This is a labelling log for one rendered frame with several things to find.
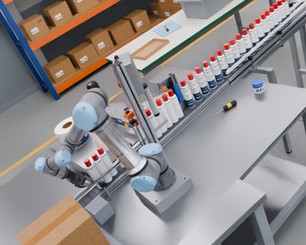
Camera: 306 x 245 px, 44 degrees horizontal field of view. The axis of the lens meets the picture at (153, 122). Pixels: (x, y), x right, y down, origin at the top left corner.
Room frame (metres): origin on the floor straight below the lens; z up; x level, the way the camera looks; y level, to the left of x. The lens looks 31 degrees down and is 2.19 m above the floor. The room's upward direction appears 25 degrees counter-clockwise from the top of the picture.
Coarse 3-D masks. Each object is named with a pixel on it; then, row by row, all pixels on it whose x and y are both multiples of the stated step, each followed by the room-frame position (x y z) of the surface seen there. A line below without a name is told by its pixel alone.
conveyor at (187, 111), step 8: (224, 80) 2.29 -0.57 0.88; (216, 88) 2.23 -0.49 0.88; (208, 96) 2.18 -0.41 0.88; (200, 104) 2.14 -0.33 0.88; (184, 112) 2.13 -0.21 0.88; (168, 128) 2.03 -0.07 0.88; (120, 168) 1.85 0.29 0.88; (88, 192) 1.77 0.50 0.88; (96, 192) 1.74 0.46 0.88; (80, 200) 1.73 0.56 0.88; (88, 200) 1.70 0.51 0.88
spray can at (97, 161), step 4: (92, 156) 1.78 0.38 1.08; (96, 156) 1.78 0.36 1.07; (96, 160) 1.78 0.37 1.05; (100, 160) 1.78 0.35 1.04; (96, 164) 1.77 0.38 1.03; (100, 164) 1.77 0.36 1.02; (104, 164) 1.80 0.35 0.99; (100, 168) 1.77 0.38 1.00; (104, 168) 1.78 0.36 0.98; (100, 172) 1.77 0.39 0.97; (104, 176) 1.77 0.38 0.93; (108, 176) 1.77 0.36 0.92; (104, 180) 1.78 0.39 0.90; (108, 180) 1.77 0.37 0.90
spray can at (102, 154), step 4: (100, 148) 1.82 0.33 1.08; (100, 152) 1.81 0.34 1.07; (104, 152) 1.82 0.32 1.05; (100, 156) 1.81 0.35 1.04; (104, 156) 1.81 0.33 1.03; (108, 156) 1.83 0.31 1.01; (104, 160) 1.81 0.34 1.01; (108, 160) 1.81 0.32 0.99; (108, 164) 1.81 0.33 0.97; (112, 164) 1.82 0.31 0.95; (108, 168) 1.81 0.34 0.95; (112, 172) 1.81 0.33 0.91; (116, 172) 1.81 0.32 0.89; (112, 176) 1.81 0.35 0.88
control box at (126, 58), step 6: (120, 54) 1.98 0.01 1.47; (126, 54) 1.94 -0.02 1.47; (114, 60) 1.94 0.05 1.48; (120, 60) 1.90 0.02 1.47; (126, 60) 1.86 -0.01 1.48; (132, 60) 1.93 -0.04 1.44; (126, 66) 1.81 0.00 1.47; (132, 66) 1.81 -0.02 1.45; (132, 72) 1.81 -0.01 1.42; (138, 72) 1.97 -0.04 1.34; (132, 78) 1.81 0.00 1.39; (138, 78) 1.84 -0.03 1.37; (138, 84) 1.81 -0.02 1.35; (138, 90) 1.81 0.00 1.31
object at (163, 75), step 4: (160, 72) 2.27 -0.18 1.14; (164, 72) 2.25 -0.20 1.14; (168, 72) 2.22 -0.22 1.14; (172, 72) 2.19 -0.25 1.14; (156, 76) 2.24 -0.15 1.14; (160, 76) 2.22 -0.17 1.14; (164, 76) 2.19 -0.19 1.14; (168, 76) 2.17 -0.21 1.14; (152, 80) 2.22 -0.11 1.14; (156, 80) 2.19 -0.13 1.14; (160, 80) 2.17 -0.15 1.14; (164, 80) 2.15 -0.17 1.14
